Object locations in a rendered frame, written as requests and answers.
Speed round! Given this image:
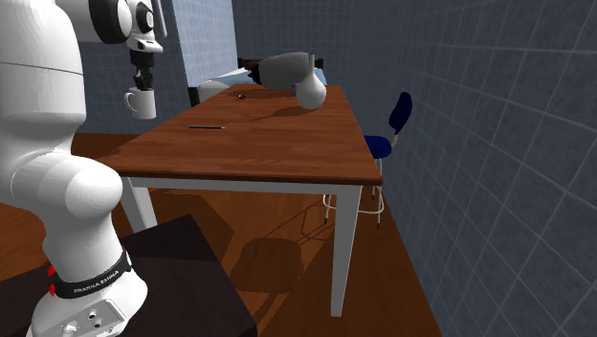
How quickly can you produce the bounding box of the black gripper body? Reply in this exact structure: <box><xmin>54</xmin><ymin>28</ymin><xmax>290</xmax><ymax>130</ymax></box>
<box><xmin>128</xmin><ymin>49</ymin><xmax>156</xmax><ymax>72</ymax></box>

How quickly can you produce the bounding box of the white mug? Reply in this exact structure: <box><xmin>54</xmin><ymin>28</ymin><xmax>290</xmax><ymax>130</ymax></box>
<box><xmin>122</xmin><ymin>86</ymin><xmax>158</xmax><ymax>121</ymax></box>

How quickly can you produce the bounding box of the wooden table with white legs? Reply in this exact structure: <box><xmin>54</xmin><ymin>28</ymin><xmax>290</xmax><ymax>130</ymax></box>
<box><xmin>96</xmin><ymin>83</ymin><xmax>385</xmax><ymax>319</ymax></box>

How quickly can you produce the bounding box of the grey rounded object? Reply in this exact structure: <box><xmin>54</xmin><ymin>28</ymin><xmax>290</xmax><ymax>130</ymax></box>
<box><xmin>251</xmin><ymin>51</ymin><xmax>324</xmax><ymax>91</ymax></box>

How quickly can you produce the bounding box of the white round vase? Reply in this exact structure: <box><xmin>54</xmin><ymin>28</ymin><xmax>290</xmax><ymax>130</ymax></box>
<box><xmin>291</xmin><ymin>54</ymin><xmax>328</xmax><ymax>111</ymax></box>

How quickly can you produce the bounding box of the dark robot stand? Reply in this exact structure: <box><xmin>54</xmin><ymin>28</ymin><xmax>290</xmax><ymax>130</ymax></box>
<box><xmin>0</xmin><ymin>213</ymin><xmax>259</xmax><ymax>337</ymax></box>

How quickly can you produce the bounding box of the blue chair with white legs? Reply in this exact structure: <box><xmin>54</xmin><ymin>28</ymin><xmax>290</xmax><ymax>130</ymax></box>
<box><xmin>322</xmin><ymin>91</ymin><xmax>414</xmax><ymax>231</ymax></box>

